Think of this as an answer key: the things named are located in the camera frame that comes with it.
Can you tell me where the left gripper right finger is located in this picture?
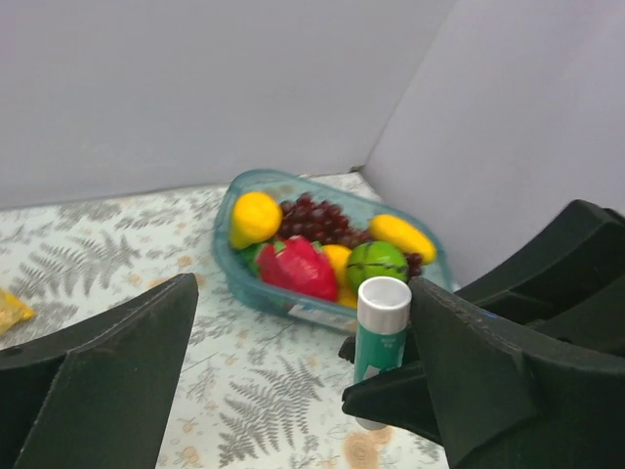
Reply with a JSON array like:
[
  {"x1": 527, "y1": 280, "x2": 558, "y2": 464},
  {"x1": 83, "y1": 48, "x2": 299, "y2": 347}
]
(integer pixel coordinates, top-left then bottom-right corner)
[{"x1": 409, "y1": 278, "x2": 624, "y2": 468}]

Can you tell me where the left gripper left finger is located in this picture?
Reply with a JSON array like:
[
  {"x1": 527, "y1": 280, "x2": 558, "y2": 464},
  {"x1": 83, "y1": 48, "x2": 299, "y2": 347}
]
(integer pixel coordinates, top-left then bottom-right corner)
[{"x1": 1, "y1": 274, "x2": 198, "y2": 469}]

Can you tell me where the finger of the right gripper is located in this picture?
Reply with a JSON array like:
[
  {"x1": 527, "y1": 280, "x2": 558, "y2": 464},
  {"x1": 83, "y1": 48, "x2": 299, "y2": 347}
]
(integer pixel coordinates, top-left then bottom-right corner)
[
  {"x1": 457, "y1": 199, "x2": 624, "y2": 342},
  {"x1": 342, "y1": 336, "x2": 442, "y2": 445}
]

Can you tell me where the green white glue stick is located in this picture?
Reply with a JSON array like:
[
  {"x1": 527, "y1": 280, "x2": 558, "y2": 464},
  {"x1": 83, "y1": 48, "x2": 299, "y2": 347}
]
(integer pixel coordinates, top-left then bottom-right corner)
[{"x1": 352, "y1": 276, "x2": 414, "y2": 431}]

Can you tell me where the yellow Lays chips bag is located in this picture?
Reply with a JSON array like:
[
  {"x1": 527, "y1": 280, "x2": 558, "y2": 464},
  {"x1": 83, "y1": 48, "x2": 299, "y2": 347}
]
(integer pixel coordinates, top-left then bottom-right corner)
[{"x1": 0, "y1": 288, "x2": 35, "y2": 335}]

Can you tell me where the floral tablecloth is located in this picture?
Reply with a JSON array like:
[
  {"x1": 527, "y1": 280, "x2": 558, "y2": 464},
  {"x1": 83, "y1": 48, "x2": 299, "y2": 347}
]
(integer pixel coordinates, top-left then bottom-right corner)
[{"x1": 1, "y1": 186, "x2": 446, "y2": 468}]

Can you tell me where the green ball fruit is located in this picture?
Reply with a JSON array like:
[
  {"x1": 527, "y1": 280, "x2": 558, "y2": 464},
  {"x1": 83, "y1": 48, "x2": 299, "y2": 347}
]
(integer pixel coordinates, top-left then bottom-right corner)
[{"x1": 347, "y1": 241, "x2": 409, "y2": 290}]

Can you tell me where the small orange fruit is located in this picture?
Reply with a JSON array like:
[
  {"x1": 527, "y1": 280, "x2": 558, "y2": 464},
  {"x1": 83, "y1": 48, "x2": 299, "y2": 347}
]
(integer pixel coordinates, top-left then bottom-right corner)
[{"x1": 322, "y1": 244, "x2": 357, "y2": 309}]

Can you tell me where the teal plastic fruit basket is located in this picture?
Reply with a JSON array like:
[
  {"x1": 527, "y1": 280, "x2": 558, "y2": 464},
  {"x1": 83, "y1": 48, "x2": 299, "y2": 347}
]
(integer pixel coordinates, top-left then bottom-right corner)
[{"x1": 212, "y1": 169, "x2": 456, "y2": 333}]

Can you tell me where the purple grape bunch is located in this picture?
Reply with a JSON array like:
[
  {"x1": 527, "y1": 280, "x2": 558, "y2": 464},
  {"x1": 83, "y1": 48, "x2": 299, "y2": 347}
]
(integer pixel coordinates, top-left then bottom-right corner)
[{"x1": 277, "y1": 192, "x2": 427, "y2": 280}]

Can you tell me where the yellow lemon left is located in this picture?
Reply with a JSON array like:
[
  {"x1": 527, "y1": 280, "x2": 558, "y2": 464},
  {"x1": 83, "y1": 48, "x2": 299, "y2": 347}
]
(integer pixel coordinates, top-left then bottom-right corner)
[{"x1": 229, "y1": 192, "x2": 282, "y2": 250}]

